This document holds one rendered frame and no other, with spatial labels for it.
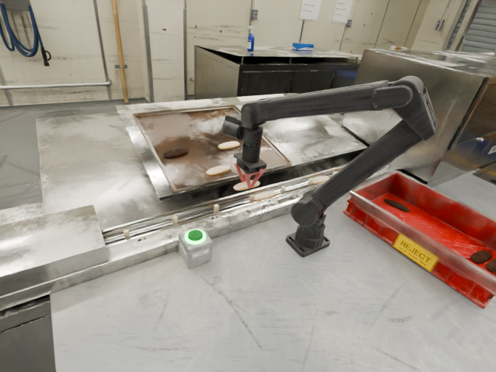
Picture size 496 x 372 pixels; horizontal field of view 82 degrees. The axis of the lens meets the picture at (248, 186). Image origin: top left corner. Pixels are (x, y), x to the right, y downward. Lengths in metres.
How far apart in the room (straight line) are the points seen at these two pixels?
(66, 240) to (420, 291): 0.92
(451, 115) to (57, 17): 4.02
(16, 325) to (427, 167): 1.47
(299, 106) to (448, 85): 0.77
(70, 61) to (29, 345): 3.81
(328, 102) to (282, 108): 0.12
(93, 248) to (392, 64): 1.34
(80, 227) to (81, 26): 3.73
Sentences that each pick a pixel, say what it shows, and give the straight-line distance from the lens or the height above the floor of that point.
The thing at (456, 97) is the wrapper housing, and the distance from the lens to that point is 1.38.
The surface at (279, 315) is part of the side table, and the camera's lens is 0.75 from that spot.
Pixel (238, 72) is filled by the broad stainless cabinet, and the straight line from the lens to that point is 2.78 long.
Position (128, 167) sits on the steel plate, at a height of 0.82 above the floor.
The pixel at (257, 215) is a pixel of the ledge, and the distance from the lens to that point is 0.94.
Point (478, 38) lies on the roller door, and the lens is 8.12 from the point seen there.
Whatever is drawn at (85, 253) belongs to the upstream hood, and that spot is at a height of 0.91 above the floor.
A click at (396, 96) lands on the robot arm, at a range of 0.65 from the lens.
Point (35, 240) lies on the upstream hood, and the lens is 0.84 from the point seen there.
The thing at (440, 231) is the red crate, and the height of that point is 0.82.
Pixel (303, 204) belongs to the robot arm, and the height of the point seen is 0.98.
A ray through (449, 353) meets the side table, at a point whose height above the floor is 0.82.
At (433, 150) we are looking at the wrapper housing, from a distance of 1.43.
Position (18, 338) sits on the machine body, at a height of 0.71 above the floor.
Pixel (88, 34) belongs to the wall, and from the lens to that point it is 4.42.
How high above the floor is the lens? 1.44
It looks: 33 degrees down
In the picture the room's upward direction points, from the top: 7 degrees clockwise
